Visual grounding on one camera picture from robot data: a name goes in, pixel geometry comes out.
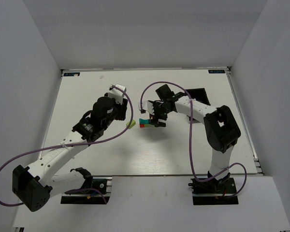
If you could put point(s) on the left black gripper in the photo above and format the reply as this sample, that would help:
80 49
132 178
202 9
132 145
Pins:
122 111

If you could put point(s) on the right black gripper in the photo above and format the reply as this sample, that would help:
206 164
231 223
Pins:
156 112

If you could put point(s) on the long green block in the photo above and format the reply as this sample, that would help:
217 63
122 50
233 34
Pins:
149 126

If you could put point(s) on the teal arch block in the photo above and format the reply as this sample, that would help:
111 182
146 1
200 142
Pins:
144 121

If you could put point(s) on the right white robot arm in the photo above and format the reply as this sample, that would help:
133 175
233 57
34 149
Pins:
221 128

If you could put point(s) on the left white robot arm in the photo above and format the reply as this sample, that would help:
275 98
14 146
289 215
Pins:
36 183

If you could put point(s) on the flat green block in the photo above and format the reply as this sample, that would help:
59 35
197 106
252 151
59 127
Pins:
130 124

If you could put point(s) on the left blue corner label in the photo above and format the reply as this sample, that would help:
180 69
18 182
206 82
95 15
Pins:
71 74

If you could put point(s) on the blue corner label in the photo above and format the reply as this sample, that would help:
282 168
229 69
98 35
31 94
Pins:
216 71
71 74

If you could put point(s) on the right blue corner label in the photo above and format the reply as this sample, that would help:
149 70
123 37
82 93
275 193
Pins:
216 71

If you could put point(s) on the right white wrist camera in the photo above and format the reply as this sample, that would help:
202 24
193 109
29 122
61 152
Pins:
146 107

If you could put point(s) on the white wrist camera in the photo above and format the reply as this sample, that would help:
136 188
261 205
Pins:
146 107
117 93

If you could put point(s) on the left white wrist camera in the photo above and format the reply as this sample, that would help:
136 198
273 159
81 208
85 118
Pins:
117 93

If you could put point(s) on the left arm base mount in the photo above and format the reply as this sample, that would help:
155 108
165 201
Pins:
97 192

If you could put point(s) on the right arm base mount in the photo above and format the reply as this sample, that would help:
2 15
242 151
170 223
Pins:
205 193

